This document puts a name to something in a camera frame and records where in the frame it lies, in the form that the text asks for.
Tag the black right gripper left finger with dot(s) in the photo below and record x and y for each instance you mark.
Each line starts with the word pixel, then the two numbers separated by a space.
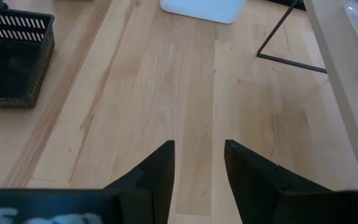
pixel 154 186

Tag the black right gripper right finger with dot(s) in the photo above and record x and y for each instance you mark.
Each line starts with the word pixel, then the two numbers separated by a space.
pixel 253 186

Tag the white plastic basket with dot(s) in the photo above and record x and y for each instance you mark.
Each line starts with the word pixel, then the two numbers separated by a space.
pixel 200 9

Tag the black slotted plastic basket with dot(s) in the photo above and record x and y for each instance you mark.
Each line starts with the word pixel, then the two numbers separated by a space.
pixel 11 68

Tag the black aluminium table frame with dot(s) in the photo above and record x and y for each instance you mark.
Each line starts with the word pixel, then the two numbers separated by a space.
pixel 275 2

